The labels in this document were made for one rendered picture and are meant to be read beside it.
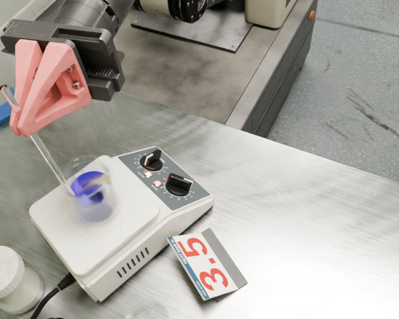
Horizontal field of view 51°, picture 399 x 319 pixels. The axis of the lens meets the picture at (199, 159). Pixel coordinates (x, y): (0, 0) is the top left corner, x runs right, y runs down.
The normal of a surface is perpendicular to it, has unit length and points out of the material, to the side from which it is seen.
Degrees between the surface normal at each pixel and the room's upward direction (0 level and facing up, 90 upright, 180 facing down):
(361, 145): 0
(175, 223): 90
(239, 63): 0
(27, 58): 21
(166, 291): 0
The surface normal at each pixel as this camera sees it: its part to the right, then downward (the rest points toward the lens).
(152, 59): -0.08, -0.58
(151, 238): 0.67, 0.57
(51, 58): -0.17, -0.25
